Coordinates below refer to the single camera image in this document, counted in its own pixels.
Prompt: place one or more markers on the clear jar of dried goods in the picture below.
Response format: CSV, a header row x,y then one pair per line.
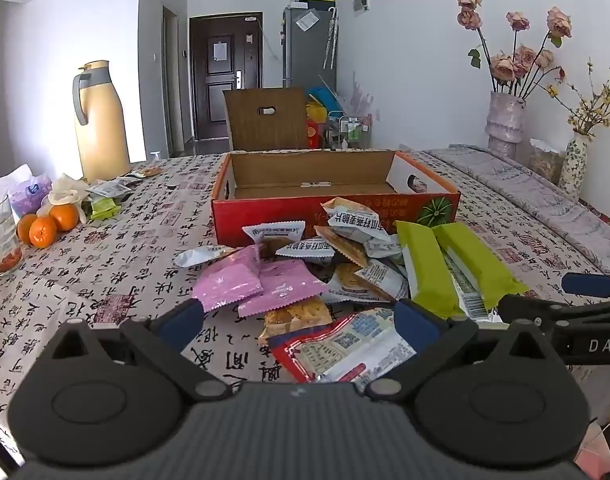
x,y
546,160

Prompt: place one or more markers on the paper sheet in plastic sleeve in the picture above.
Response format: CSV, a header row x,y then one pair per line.
x,y
307,20

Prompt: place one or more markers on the small green packet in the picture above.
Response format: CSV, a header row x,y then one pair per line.
x,y
104,208

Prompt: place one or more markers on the yellow flower sprigs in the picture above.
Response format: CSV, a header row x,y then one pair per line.
x,y
592,110

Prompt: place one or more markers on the small brown packet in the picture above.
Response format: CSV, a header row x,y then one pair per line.
x,y
147,172

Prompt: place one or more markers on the yellow thermos jug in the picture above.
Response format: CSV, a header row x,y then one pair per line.
x,y
102,125

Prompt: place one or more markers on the pink paper bag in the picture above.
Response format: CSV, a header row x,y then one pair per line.
x,y
595,445

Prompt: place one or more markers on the grey side door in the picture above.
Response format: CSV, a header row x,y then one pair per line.
x,y
171,85

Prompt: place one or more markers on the pink textured vase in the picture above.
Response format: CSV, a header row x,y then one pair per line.
x,y
506,125

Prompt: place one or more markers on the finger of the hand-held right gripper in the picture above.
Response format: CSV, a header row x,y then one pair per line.
x,y
527,310
587,285

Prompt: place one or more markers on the grey refrigerator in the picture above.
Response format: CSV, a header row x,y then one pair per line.
x,y
307,55

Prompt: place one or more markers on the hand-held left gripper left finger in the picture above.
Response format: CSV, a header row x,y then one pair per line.
x,y
177,321

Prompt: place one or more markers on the dark brown entrance door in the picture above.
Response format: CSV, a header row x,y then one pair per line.
x,y
225,85

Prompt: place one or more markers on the grey quilted runner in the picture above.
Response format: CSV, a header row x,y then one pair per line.
x,y
535,195

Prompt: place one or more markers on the white umbrella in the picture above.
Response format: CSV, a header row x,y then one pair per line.
x,y
331,35

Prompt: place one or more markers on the bunch of dried pink roses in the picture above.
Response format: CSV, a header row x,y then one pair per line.
x,y
515,60

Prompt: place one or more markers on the green snack bar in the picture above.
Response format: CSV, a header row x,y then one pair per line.
x,y
477,265
427,270

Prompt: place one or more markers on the cream crumpled bag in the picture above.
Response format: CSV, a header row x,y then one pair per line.
x,y
67,190

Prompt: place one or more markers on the drinking glass with red berries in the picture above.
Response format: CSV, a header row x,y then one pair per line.
x,y
1,240

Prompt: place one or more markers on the silver foil snack packet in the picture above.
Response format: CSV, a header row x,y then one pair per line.
x,y
200,256

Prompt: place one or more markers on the red cardboard box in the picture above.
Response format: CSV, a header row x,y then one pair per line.
x,y
265,220

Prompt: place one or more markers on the white plastic bag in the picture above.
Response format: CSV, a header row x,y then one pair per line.
x,y
7,180

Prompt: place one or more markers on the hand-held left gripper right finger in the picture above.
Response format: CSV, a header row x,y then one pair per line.
x,y
415,322

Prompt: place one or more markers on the orange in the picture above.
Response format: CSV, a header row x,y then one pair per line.
x,y
43,232
65,216
25,230

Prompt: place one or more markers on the red gift box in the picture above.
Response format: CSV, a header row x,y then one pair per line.
x,y
313,135

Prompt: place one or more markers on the yellow plastic bag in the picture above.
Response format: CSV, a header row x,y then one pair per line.
x,y
315,112

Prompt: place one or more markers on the red and white packet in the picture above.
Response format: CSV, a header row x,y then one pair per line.
x,y
345,347

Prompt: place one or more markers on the small white packet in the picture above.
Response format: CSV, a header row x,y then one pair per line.
x,y
109,188

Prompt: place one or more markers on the pile of white snack packets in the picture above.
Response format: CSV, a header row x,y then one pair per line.
x,y
357,222

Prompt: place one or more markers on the purple tissue pack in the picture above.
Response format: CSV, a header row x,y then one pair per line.
x,y
30,195

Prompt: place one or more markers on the slim floral vase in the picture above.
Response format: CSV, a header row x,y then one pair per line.
x,y
574,167

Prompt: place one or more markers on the pink snack packet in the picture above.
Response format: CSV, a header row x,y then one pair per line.
x,y
225,280
285,282

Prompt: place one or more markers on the calligraphy print tablecloth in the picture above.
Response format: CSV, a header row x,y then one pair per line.
x,y
110,270

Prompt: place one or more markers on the white notice on door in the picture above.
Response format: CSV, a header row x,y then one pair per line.
x,y
220,51

